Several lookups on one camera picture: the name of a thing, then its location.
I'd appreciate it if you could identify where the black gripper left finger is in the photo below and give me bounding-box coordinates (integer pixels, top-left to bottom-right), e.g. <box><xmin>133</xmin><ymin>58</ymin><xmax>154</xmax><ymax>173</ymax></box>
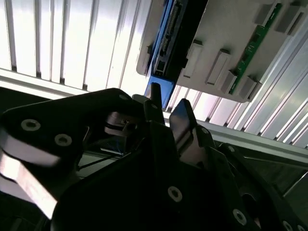
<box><xmin>0</xmin><ymin>82</ymin><xmax>167</xmax><ymax>219</ymax></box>

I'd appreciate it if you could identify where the hard disk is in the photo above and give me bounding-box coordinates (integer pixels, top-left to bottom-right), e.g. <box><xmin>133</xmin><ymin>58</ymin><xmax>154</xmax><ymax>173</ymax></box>
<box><xmin>144</xmin><ymin>0</ymin><xmax>209</xmax><ymax>109</ymax></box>

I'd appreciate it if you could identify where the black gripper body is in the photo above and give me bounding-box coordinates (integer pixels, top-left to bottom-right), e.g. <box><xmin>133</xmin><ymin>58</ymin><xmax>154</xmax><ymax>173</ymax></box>
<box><xmin>51</xmin><ymin>121</ymin><xmax>253</xmax><ymax>231</ymax></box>

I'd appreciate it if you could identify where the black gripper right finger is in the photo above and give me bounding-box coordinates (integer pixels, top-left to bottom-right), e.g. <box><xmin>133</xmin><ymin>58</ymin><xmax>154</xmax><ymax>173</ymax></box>
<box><xmin>169</xmin><ymin>98</ymin><xmax>308</xmax><ymax>231</ymax></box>

